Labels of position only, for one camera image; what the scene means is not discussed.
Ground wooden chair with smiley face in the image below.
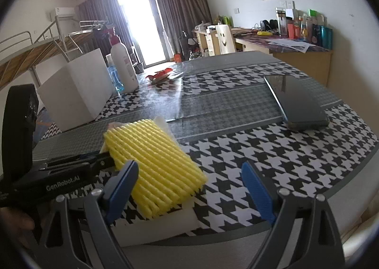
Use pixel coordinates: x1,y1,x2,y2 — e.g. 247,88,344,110
215,23,236,55

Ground metal bunk bed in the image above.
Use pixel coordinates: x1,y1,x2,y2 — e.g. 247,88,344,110
0,20,86,89
69,19,108,50

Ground black headphones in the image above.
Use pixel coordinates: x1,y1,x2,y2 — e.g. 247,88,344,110
260,19,279,34

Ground clear bottle with blue liquid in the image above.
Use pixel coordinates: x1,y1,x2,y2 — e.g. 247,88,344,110
105,54,124,94

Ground row of bottles and boxes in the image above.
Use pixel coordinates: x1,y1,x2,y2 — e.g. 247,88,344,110
275,7,333,50

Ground brown curtain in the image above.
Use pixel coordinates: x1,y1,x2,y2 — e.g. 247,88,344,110
150,0,214,62
75,0,134,59

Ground red snack packet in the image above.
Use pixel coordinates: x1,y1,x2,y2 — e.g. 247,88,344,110
145,68,174,83

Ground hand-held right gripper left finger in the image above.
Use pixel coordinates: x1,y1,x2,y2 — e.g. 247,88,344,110
36,160,140,269

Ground white air conditioner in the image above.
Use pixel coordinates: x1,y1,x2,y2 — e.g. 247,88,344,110
50,7,76,19

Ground light wooden desk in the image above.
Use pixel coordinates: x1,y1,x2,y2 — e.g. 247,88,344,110
192,27,218,58

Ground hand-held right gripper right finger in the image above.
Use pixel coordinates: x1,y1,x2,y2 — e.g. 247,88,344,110
241,162,345,269

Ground wooden desk with patterned cover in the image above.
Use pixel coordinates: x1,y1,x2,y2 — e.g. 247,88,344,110
234,32,334,87

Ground white pump bottle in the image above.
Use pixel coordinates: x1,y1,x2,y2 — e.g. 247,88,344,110
107,27,140,92

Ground blue grey bedding bundle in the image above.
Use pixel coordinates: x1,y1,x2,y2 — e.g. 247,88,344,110
35,106,61,142

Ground white papers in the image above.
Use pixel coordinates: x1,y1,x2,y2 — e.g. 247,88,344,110
268,39,316,53

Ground dark hanging clothes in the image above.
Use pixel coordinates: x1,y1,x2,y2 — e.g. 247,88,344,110
93,24,119,50

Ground balcony glass door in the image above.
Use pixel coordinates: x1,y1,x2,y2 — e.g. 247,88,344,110
115,0,174,66

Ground black smartphone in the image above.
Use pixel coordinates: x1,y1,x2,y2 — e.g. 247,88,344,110
263,75,330,132

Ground white foam box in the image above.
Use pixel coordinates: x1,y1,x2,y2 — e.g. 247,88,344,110
36,48,112,132

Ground yellow foam net sleeve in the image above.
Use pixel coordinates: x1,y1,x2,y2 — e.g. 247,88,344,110
103,119,208,219

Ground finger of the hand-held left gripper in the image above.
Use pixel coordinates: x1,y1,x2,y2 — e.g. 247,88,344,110
43,151,111,169
87,157,117,181

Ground person's left hand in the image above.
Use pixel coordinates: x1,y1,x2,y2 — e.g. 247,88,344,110
0,207,35,250

